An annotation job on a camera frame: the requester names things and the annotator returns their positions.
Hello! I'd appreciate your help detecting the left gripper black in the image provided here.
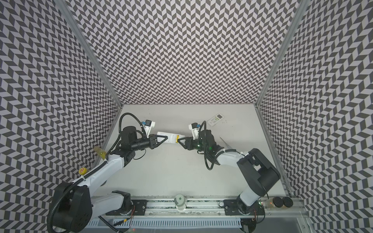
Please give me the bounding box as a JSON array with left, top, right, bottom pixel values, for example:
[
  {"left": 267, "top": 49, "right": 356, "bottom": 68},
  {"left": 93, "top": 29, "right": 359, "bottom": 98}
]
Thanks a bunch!
[{"left": 131, "top": 134, "right": 168, "bottom": 152}]

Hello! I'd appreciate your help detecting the white remote control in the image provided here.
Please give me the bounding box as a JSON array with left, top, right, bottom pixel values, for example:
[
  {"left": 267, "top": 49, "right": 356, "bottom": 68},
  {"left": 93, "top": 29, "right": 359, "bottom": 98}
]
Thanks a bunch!
[
  {"left": 207, "top": 114, "right": 224, "bottom": 127},
  {"left": 157, "top": 132, "right": 185, "bottom": 144}
]

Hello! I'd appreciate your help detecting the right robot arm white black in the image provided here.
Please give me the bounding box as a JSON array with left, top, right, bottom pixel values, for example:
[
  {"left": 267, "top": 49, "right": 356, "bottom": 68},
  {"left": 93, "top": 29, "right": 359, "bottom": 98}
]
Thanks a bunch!
[{"left": 177, "top": 121, "right": 281, "bottom": 215}]

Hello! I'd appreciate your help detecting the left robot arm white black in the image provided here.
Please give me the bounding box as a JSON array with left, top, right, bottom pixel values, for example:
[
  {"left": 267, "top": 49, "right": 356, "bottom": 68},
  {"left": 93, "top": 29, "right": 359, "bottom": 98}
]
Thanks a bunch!
[{"left": 47, "top": 113, "right": 168, "bottom": 233}]

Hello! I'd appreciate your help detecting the red jar yellow lid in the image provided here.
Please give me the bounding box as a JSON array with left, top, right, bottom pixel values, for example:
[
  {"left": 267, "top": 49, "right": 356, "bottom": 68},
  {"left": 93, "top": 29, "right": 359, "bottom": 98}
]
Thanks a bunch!
[{"left": 78, "top": 168, "right": 87, "bottom": 176}]

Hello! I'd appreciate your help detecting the black round cap inner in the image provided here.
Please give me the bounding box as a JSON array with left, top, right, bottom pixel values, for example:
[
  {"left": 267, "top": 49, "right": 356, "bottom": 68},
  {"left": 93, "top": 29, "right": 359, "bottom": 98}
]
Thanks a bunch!
[{"left": 272, "top": 197, "right": 284, "bottom": 208}]

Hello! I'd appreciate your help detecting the black round cap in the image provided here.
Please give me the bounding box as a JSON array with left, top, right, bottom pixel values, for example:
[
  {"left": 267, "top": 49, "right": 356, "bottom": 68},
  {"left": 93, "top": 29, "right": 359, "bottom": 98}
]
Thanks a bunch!
[
  {"left": 272, "top": 197, "right": 284, "bottom": 208},
  {"left": 282, "top": 197, "right": 293, "bottom": 208}
]

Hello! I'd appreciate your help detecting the black round cap outer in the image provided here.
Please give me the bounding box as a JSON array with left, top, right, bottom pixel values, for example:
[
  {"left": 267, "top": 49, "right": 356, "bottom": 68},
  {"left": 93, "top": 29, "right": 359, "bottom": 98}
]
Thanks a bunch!
[{"left": 282, "top": 197, "right": 293, "bottom": 208}]

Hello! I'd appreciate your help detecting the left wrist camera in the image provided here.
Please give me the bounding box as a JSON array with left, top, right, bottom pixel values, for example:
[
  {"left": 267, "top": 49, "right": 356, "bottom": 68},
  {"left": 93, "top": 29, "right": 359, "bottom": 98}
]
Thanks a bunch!
[{"left": 142, "top": 120, "right": 155, "bottom": 137}]

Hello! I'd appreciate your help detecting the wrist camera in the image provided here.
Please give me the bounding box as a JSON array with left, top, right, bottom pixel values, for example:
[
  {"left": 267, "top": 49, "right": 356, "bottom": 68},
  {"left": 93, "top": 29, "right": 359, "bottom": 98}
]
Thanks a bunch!
[
  {"left": 188, "top": 122, "right": 200, "bottom": 140},
  {"left": 142, "top": 120, "right": 155, "bottom": 137}
]

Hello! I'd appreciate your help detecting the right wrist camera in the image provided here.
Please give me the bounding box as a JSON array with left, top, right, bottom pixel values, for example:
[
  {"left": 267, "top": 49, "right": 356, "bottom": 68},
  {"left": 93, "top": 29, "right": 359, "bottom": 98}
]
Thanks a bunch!
[{"left": 188, "top": 122, "right": 200, "bottom": 140}]

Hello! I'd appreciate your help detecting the white green cylinder on rail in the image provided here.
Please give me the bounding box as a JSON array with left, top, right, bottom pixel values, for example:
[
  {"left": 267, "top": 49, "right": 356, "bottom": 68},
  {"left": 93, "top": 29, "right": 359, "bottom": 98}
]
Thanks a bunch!
[{"left": 174, "top": 194, "right": 187, "bottom": 211}]

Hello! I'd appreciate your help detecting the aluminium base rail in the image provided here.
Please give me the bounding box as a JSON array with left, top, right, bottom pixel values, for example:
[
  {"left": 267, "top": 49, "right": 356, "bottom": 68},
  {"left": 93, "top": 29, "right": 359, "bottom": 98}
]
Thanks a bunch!
[{"left": 101, "top": 196, "right": 309, "bottom": 219}]

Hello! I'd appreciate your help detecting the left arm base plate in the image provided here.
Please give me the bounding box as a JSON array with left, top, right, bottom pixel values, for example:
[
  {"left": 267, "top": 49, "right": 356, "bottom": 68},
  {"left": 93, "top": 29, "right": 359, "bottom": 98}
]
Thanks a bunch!
[{"left": 105, "top": 200, "right": 148, "bottom": 216}]

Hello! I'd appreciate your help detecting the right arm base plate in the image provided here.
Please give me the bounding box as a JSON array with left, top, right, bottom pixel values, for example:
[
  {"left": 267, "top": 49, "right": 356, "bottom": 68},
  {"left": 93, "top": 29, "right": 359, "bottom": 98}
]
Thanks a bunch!
[{"left": 223, "top": 199, "right": 265, "bottom": 216}]

